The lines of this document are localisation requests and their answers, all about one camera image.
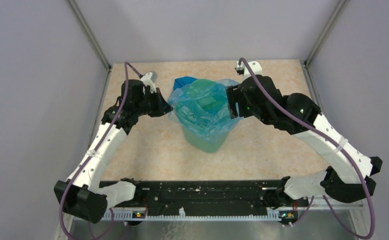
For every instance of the light blue translucent plastic bag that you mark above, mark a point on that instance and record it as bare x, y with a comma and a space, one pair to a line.
202, 108

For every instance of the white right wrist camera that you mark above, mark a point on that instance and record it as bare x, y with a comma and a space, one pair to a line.
243, 71

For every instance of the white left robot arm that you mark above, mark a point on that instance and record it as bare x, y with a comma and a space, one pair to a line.
82, 194

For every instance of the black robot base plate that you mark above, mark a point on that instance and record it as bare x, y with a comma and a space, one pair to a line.
210, 198

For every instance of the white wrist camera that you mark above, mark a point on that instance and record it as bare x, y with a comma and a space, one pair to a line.
243, 71
149, 79

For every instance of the aluminium frame post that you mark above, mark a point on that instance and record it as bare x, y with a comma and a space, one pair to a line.
341, 5
87, 31

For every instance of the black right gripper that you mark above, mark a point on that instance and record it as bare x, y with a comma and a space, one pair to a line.
235, 95

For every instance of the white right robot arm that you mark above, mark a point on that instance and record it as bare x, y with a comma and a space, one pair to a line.
347, 166

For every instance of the left aluminium frame post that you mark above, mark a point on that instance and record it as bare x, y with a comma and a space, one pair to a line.
87, 31

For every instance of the dark blue crumpled bag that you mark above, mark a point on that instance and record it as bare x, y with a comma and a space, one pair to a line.
182, 81

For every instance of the green plastic trash bin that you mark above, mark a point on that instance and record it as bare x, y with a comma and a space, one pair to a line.
204, 145

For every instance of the right aluminium frame post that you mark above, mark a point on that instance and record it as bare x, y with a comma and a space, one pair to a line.
341, 5

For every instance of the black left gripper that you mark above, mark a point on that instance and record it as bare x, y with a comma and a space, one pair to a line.
162, 107

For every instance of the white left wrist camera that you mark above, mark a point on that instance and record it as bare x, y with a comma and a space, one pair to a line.
149, 79

